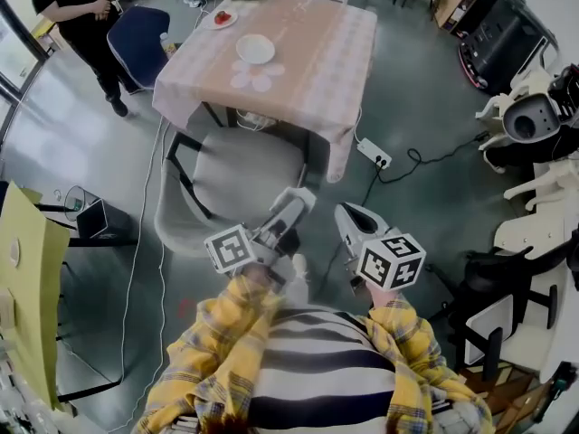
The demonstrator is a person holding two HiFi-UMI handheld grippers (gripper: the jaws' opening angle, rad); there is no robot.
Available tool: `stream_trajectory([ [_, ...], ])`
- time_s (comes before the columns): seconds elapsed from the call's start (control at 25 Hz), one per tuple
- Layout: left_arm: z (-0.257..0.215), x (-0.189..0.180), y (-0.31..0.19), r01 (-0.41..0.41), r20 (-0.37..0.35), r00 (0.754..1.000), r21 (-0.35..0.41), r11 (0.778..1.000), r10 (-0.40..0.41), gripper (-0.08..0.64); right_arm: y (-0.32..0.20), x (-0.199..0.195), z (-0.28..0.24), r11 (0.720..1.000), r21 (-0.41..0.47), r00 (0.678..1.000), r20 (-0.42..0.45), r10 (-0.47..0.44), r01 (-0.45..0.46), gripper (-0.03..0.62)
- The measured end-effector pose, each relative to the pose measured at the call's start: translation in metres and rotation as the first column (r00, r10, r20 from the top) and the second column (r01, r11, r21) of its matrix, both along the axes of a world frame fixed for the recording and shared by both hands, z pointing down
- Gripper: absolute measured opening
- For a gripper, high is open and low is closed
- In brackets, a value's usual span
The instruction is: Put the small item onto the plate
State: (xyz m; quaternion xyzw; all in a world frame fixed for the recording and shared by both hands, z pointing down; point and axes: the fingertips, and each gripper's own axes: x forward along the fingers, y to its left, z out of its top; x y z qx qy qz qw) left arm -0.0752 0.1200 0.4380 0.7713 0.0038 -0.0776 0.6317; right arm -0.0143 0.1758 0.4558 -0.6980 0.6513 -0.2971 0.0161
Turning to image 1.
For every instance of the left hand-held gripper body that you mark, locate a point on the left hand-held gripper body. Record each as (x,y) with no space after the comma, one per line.
(228,252)

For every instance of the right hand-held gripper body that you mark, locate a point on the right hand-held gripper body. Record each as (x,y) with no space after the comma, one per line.
(391,260)

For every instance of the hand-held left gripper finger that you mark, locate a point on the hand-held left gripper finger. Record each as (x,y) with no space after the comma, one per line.
(307,199)
(281,202)

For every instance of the large white plate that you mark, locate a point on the large white plate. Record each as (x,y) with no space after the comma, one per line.
(255,49)

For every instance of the small red item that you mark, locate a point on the small red item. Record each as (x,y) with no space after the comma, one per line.
(221,16)

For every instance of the person's right forearm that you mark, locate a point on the person's right forearm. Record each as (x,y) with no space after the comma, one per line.
(420,360)

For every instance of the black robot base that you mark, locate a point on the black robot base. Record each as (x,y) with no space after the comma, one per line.
(502,48)

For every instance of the small white plate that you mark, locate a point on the small white plate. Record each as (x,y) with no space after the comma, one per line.
(212,24)

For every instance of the dark-legged table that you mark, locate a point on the dark-legged table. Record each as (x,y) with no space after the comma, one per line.
(316,152)

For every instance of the grey upholstered chair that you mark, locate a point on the grey upholstered chair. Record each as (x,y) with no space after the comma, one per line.
(235,174)

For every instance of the person's leg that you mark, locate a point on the person's leg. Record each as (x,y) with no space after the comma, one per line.
(296,278)

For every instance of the white power strip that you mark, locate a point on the white power strip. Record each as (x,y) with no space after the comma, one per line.
(374,152)

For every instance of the white extension socket with plugs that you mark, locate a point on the white extension socket with plugs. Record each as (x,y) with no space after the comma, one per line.
(253,119)

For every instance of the black office chair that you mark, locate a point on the black office chair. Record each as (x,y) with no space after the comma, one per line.
(497,287)

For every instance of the flower-shaped white pink mat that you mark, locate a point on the flower-shaped white pink mat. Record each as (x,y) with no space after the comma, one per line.
(258,76)

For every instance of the black box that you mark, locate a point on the black box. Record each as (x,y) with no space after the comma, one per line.
(101,220)

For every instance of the person's striped shirt torso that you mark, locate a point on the person's striped shirt torso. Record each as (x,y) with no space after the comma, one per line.
(316,369)

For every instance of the pink checked tablecloth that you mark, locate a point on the pink checked tablecloth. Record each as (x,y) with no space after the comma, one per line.
(294,52)

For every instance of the white desk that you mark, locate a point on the white desk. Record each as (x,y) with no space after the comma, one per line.
(543,251)

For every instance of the white humanoid robot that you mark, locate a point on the white humanoid robot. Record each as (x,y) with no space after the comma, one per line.
(529,120)

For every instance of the clear plastic bottle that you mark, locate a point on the clear plastic bottle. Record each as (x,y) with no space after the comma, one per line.
(165,43)

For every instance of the yellow-green board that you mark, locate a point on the yellow-green board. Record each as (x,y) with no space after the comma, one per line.
(27,278)

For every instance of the blue chair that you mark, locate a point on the blue chair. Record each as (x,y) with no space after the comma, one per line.
(135,45)

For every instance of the wooden shelf unit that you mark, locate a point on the wooden shelf unit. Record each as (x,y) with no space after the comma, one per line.
(454,8)

